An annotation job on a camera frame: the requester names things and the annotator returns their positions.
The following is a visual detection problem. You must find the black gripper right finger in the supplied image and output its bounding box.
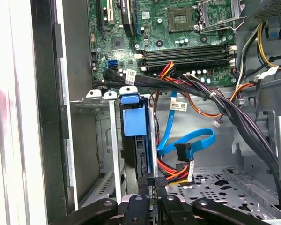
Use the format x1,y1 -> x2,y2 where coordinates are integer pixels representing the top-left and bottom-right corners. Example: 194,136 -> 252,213
155,177 -> 272,225

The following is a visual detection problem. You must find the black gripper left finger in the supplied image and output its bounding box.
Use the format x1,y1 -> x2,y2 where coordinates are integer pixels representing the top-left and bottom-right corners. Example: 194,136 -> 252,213
51,177 -> 155,225

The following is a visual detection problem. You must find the red orange disk power wire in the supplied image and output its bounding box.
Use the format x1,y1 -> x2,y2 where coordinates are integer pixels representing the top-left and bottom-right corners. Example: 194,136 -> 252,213
157,158 -> 195,187

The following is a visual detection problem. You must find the blue disk data wire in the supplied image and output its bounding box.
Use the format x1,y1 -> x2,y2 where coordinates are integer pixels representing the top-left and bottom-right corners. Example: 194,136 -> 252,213
156,91 -> 216,162

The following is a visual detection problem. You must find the hard disk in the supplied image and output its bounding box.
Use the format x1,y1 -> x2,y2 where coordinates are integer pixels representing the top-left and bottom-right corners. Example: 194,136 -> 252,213
119,86 -> 159,188

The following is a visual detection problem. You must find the metal disk bay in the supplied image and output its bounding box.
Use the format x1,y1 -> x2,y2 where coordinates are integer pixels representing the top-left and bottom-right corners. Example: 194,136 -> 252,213
70,88 -> 160,207

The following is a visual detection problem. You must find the RAM slot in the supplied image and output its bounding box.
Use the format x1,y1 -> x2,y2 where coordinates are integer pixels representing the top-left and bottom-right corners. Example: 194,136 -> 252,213
140,60 -> 237,72
137,55 -> 236,66
140,45 -> 232,55
141,49 -> 234,60

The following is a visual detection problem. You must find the white expansion slot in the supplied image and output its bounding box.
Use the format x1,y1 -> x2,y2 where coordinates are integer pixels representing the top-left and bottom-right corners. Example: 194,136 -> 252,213
107,0 -> 115,25

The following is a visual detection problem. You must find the black expansion slot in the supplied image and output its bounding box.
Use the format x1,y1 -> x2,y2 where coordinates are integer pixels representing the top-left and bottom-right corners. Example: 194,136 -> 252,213
97,0 -> 104,33

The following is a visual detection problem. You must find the black PC case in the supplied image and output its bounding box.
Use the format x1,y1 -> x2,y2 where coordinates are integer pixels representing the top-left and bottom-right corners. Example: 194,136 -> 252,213
30,0 -> 281,225

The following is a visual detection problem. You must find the blue board data port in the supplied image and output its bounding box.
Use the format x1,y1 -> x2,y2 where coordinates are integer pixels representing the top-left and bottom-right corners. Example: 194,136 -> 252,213
106,60 -> 119,70

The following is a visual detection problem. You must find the black chipset chip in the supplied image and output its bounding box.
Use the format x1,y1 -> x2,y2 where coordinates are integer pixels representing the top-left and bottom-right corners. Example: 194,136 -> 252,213
111,37 -> 125,51

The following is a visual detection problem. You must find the green motherboard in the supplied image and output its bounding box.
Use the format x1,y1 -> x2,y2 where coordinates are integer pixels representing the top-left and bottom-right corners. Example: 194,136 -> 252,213
88,0 -> 238,89

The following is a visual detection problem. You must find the black graphics card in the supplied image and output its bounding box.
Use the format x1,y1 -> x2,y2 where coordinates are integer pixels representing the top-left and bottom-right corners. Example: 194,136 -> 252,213
120,0 -> 135,37

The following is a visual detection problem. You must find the metal socket cover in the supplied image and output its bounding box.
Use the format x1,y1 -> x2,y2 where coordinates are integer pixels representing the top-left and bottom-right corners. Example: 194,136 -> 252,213
196,0 -> 246,32

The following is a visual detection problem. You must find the gray power supply unit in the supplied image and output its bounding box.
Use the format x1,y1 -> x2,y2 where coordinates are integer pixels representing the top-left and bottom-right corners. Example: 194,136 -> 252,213
238,0 -> 281,24

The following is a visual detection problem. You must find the thin orange wire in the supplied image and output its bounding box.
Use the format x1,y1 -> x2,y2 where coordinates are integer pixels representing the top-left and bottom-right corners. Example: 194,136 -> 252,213
184,90 -> 223,119

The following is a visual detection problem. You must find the black wire bundle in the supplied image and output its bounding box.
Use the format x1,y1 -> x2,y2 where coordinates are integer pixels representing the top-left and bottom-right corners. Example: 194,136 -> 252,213
103,69 -> 281,211

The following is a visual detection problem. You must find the red yellow wire bunch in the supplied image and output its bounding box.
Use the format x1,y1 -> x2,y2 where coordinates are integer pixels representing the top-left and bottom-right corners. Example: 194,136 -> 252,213
158,61 -> 178,82

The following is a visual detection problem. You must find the locking lever wire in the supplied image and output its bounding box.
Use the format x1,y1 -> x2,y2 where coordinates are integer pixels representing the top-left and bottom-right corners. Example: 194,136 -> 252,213
199,17 -> 247,32

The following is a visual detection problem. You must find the yellow black power cable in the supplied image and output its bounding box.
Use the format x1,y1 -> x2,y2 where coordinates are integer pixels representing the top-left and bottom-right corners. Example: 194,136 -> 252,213
257,22 -> 281,71

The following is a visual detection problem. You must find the blue plastic cable clip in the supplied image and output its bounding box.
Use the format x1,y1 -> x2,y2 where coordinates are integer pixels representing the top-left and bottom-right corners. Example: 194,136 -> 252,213
264,18 -> 281,39

